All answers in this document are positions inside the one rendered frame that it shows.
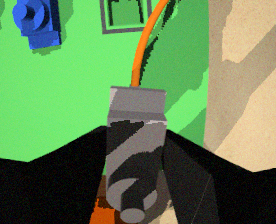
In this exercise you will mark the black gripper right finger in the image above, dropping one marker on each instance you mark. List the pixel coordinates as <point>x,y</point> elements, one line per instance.
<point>207,189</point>

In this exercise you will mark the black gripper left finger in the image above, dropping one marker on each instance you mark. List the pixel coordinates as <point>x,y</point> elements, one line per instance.
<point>57,188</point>

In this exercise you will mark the green flat panel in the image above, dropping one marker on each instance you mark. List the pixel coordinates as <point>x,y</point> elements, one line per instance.
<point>58,59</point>

